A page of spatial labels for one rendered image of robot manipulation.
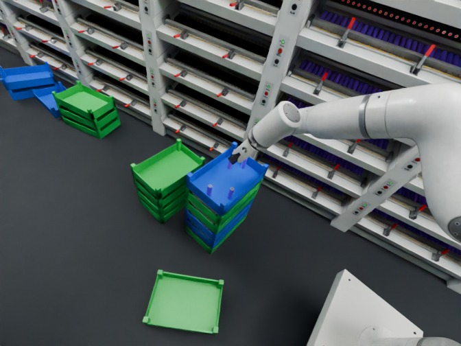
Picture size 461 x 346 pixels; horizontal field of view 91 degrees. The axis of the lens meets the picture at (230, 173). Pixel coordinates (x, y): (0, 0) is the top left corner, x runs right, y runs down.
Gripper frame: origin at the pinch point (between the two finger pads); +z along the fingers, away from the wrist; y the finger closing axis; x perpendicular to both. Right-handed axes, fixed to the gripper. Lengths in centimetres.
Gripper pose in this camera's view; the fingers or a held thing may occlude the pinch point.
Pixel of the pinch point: (234, 157)
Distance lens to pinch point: 87.1
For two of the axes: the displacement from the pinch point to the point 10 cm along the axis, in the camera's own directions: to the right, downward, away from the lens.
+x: -6.0, -8.0, -0.3
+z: -4.7, 3.3, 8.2
